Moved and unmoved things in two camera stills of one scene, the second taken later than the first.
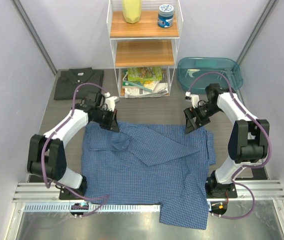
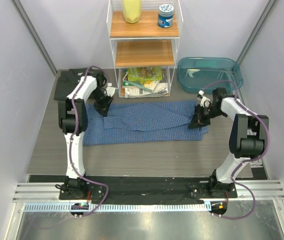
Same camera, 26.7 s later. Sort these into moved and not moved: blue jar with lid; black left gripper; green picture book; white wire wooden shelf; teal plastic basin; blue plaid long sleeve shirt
Moved: black left gripper; blue plaid long sleeve shirt
Not moved: teal plastic basin; white wire wooden shelf; blue jar with lid; green picture book
